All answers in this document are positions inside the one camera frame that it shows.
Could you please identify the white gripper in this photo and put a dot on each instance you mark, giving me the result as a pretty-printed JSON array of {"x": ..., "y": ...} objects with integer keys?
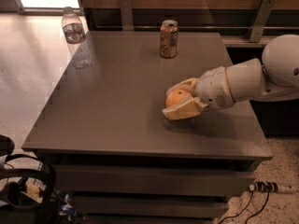
[{"x": 213, "y": 89}]

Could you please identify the orange fruit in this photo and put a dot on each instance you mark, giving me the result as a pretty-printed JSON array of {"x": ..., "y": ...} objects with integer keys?
[{"x": 174, "y": 97}]

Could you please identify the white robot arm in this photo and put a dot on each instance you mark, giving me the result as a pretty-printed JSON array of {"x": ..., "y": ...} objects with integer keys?
[{"x": 272, "y": 78}]

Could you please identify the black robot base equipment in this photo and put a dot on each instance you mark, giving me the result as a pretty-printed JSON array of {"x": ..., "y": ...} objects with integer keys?
[{"x": 16, "y": 206}]

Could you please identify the clear plastic water bottle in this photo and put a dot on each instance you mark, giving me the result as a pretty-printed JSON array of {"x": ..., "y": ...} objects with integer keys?
[{"x": 76, "y": 39}]

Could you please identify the orange soda can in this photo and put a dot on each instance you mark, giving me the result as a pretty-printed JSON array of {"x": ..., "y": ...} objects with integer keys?
[{"x": 169, "y": 39}]

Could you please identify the grey drawer cabinet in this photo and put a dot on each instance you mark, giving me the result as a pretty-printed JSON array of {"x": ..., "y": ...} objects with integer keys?
[{"x": 121, "y": 160}]

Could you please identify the white power strip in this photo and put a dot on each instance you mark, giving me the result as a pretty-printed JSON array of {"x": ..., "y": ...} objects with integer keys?
[{"x": 272, "y": 187}]

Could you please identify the left metal shelf bracket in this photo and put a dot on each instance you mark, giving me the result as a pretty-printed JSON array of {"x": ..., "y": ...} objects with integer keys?
[{"x": 127, "y": 21}]

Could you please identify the metal shelf bracket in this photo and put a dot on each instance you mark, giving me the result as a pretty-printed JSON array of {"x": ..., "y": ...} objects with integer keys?
[
  {"x": 255, "y": 32},
  {"x": 127, "y": 21}
]

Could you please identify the right metal shelf bracket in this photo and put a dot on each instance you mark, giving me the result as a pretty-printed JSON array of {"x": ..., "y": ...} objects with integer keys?
[{"x": 255, "y": 32}]

